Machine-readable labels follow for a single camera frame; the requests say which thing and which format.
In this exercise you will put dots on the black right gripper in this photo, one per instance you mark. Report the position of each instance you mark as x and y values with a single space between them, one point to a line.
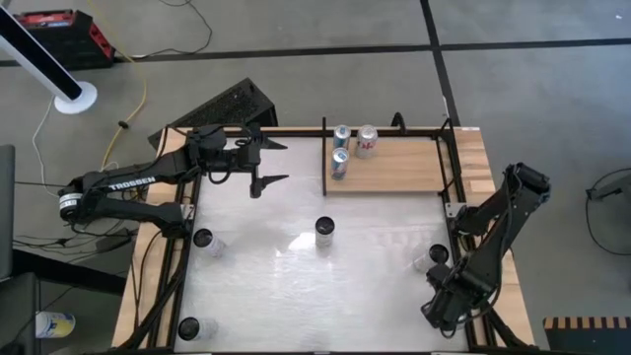
453 301

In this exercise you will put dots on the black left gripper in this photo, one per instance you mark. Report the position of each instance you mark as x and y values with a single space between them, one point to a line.
241 159

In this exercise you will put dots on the Celsius can with orange print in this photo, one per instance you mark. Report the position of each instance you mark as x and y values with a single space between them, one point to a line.
438 253

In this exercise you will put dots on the blue Red Bull can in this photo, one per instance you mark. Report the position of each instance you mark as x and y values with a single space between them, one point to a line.
339 163
341 135

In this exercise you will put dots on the Celsius can with red print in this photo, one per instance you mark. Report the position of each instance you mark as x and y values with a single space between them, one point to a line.
203 238

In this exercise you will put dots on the Celsius Peach Vibe can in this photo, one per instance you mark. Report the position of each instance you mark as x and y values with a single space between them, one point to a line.
325 234

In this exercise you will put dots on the silver Diet Coke can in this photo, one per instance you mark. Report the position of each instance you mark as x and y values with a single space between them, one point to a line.
367 140

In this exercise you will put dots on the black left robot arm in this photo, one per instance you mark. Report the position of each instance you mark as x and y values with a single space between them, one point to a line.
133 185

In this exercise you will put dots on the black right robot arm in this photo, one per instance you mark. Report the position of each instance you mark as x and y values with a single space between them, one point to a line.
498 256

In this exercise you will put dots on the wooden shelf board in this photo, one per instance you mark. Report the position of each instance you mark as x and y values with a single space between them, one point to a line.
409 167

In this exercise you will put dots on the black perforated box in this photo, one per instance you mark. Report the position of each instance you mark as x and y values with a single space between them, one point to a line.
222 111

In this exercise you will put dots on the black power adapter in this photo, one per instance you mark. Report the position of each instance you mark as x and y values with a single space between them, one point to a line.
114 241

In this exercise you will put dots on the black-topped silver Celsius can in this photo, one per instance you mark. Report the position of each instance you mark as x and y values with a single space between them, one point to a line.
189 329

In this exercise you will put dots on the white stand with round base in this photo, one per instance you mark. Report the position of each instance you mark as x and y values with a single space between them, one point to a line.
76 98

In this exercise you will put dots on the red and black toolbox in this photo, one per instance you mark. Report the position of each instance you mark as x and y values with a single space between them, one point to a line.
64 44

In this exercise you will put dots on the dark grey cabinet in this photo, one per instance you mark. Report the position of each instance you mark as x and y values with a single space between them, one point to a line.
6 212

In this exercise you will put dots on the white and yellow canister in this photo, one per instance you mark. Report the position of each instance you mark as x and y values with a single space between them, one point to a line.
54 324

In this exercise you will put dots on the dark grey box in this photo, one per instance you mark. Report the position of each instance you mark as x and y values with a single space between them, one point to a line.
17 315

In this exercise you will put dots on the black metal table frame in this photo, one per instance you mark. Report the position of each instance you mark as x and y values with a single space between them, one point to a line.
296 133

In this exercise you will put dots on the black shelf post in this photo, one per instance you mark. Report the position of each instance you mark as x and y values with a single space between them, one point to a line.
324 167

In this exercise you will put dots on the silver mounting bracket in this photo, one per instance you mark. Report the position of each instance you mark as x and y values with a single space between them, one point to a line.
452 209

